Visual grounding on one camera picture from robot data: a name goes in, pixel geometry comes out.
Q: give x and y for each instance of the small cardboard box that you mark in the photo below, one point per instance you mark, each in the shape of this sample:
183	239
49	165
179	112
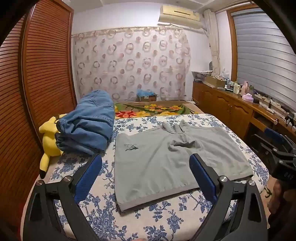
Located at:
148	98

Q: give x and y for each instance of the wooden cabinet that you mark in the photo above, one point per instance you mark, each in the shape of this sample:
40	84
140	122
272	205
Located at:
222	102

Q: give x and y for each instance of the cream tied curtain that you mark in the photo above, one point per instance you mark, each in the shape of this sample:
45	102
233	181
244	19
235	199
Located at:
214	41

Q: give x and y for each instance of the blue floral bed sheet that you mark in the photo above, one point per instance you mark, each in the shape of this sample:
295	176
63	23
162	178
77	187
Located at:
138	222

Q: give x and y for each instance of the wooden slatted wardrobe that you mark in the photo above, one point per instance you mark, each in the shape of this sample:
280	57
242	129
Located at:
46	69

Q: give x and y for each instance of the blue jeans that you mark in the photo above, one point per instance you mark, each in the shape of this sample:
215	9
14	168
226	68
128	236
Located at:
92	122

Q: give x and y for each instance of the pink bottle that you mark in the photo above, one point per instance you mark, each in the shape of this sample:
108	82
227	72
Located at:
245	88

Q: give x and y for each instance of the brown floral blanket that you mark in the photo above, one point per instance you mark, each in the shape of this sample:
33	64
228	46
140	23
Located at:
161	107

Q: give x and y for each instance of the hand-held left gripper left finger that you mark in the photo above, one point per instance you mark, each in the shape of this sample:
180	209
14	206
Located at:
89	176

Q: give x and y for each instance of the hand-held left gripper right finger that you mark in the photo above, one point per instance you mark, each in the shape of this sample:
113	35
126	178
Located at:
203	176

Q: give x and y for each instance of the wooden window frame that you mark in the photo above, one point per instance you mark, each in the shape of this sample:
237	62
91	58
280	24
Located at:
232	46

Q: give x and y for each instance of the white bottle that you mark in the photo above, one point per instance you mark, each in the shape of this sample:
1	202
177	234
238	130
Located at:
237	88

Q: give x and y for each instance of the yellow plush toy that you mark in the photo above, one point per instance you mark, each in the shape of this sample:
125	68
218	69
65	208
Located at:
49	143

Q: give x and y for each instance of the pink tissue box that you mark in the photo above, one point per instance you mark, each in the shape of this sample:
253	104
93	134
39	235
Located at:
248	97

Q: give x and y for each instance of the white power strip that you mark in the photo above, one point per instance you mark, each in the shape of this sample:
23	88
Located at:
268	102

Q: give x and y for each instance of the flat cardboard box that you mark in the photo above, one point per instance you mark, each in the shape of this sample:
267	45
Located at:
214	82

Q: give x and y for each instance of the grey pants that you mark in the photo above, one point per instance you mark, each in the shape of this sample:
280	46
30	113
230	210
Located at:
161	166

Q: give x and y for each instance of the white basket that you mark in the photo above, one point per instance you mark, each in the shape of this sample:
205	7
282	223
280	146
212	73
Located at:
201	75

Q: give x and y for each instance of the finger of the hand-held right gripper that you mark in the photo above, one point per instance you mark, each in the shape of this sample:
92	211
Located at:
263	144
275	135

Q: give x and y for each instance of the blue cloth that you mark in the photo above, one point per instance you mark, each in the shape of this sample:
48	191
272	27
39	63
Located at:
144	92

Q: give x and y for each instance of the grey window blind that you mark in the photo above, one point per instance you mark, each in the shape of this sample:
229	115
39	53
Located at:
261	58

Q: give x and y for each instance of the person's right hand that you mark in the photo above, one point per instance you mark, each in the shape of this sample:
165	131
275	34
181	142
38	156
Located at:
276	199

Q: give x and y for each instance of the cream air conditioner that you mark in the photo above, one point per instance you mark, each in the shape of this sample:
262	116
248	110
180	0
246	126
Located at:
178	14

